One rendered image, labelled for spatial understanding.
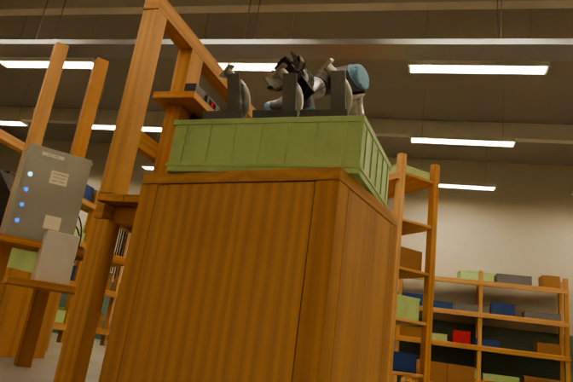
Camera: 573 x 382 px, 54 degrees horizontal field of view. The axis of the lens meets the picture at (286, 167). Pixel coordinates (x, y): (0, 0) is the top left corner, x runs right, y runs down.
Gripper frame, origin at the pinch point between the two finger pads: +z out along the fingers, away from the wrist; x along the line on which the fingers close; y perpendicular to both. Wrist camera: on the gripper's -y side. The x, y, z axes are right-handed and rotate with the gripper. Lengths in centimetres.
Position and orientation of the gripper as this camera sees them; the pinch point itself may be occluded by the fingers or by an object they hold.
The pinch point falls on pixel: (284, 73)
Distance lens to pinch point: 187.9
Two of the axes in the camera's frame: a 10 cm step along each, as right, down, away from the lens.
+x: 7.0, -6.8, -2.3
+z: -2.8, 0.3, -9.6
